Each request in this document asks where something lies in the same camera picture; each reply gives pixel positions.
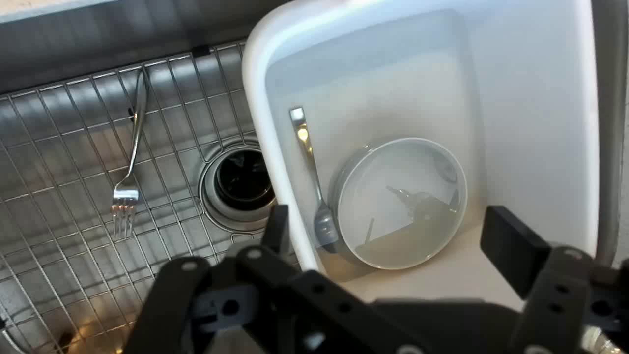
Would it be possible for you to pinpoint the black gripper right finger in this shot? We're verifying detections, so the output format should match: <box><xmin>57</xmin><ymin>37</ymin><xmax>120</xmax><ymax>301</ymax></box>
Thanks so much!
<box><xmin>479</xmin><ymin>204</ymin><xmax>550</xmax><ymax>299</ymax></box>

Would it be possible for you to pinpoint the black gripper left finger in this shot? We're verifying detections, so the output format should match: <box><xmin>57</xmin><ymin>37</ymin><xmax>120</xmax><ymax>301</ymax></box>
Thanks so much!
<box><xmin>261</xmin><ymin>204</ymin><xmax>289</xmax><ymax>253</ymax></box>

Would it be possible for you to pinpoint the metal spoon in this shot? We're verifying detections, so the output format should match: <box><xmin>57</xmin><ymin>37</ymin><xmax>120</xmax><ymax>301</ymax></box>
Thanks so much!
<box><xmin>289</xmin><ymin>106</ymin><xmax>338</xmax><ymax>251</ymax></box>

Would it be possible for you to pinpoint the sink drain opening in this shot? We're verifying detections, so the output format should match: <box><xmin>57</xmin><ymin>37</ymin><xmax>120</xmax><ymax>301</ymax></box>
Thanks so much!
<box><xmin>196</xmin><ymin>137</ymin><xmax>275</xmax><ymax>232</ymax></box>

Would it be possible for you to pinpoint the white plastic dish tub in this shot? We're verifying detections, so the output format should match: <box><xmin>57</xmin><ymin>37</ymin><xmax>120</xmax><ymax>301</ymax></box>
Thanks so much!
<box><xmin>239</xmin><ymin>0</ymin><xmax>601</xmax><ymax>275</ymax></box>

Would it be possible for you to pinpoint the metal fork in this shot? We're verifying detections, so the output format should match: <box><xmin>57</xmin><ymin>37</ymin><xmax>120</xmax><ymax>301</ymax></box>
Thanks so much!
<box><xmin>112</xmin><ymin>68</ymin><xmax>149</xmax><ymax>214</ymax></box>

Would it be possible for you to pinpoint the stainless steel sink basin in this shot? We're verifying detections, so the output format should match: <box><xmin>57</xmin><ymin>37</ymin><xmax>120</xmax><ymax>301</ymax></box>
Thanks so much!
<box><xmin>0</xmin><ymin>0</ymin><xmax>627</xmax><ymax>354</ymax></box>

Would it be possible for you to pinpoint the wire sink grid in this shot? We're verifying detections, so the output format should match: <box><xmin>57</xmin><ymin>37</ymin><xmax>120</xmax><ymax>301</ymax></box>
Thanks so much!
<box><xmin>0</xmin><ymin>43</ymin><xmax>259</xmax><ymax>354</ymax></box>

